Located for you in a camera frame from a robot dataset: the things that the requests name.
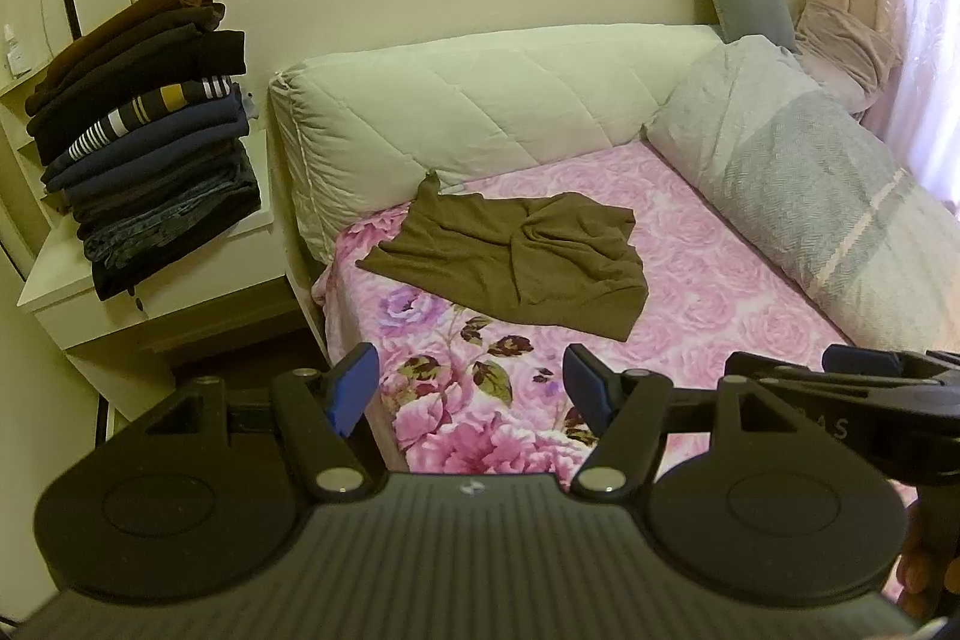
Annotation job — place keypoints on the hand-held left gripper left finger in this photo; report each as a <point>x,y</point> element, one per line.
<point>352,392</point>

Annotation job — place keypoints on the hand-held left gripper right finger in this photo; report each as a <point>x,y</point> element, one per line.
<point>592,389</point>

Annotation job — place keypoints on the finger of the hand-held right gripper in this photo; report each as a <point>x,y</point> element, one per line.
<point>765,374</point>
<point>862,361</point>

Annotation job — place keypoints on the olive green shirt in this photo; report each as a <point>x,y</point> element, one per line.
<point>525,265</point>

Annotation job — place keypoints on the stack of folded clothes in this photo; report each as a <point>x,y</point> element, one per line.
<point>150,160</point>

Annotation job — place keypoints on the person's right hand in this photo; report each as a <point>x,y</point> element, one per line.
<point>915,572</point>

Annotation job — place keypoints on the pink floral blanket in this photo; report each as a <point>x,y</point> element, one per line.
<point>712,280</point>

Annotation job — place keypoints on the grey and white duvet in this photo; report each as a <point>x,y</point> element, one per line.
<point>795,175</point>

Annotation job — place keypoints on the white dresser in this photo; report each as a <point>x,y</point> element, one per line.
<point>90,325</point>

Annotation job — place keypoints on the cream padded headboard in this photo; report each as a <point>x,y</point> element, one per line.
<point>450,108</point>

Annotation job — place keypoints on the pinkish grey pillow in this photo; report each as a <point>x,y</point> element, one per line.
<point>840,40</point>

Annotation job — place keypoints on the sheer white curtain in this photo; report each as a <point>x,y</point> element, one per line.
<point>934,10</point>

